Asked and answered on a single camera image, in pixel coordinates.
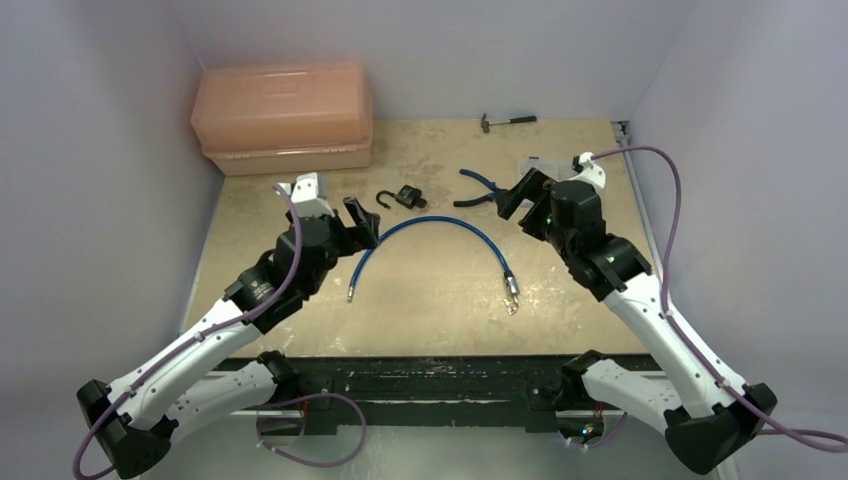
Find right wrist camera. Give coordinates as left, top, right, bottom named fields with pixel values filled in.
left=571, top=152, right=606, bottom=193

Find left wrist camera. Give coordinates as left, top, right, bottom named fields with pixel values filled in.
left=273, top=172, right=335, bottom=218

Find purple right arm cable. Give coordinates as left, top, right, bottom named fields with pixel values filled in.
left=589, top=145, right=848, bottom=455

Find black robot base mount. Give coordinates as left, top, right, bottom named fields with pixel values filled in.
left=258, top=350, right=604, bottom=435

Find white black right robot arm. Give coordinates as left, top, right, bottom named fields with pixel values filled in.
left=495, top=167, right=777, bottom=475

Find small black handled hammer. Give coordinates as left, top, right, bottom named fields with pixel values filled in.
left=480, top=113, right=538, bottom=134

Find blue handled pliers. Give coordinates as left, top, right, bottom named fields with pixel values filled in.
left=453, top=168, right=512, bottom=209

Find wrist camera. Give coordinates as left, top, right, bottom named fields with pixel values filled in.
left=273, top=172, right=335, bottom=218
left=571, top=152, right=606, bottom=193

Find aluminium frame rail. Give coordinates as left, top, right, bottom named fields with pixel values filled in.
left=611, top=121, right=682, bottom=322

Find orange plastic toolbox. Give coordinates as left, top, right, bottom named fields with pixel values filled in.
left=191, top=62, right=374, bottom=176

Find blue cable lock loop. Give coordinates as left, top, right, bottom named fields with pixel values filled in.
left=346, top=215, right=520, bottom=303

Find small silver keys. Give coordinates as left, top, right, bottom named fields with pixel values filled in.
left=504, top=296, right=520, bottom=315

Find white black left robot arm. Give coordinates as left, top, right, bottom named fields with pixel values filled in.
left=73, top=197, right=380, bottom=479

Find clear plastic screw organizer box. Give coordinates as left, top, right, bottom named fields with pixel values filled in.
left=517, top=157, right=574, bottom=182

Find black lock body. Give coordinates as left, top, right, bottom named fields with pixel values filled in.
left=375, top=185, right=427, bottom=209

